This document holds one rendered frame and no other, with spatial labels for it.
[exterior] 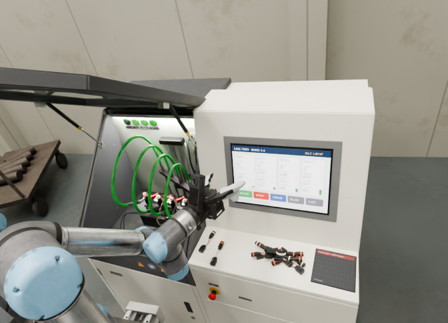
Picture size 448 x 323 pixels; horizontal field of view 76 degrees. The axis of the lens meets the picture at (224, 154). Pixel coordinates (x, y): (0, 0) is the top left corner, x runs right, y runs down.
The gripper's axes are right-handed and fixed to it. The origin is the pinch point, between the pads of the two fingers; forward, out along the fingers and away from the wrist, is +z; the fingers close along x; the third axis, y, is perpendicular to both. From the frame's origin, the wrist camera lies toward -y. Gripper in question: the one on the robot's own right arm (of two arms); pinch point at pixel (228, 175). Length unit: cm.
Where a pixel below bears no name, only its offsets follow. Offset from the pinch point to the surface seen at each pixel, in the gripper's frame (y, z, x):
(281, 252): 46.7, 10.7, 5.3
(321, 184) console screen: 21.0, 30.0, 17.3
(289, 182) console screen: 20.0, 25.6, 5.6
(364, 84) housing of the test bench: 1, 83, 16
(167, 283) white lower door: 66, -21, -47
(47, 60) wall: -40, 71, -341
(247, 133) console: -1.7, 24.6, -9.7
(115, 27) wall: -52, 118, -241
